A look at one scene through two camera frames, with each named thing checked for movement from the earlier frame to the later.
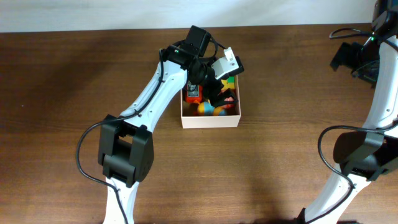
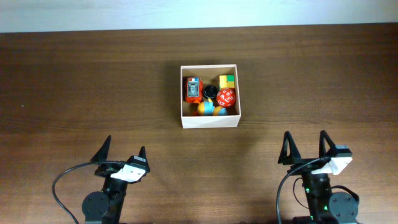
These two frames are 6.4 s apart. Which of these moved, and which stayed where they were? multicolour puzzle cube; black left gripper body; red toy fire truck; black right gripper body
Moved: black right gripper body; black left gripper body
Stayed: multicolour puzzle cube; red toy fire truck
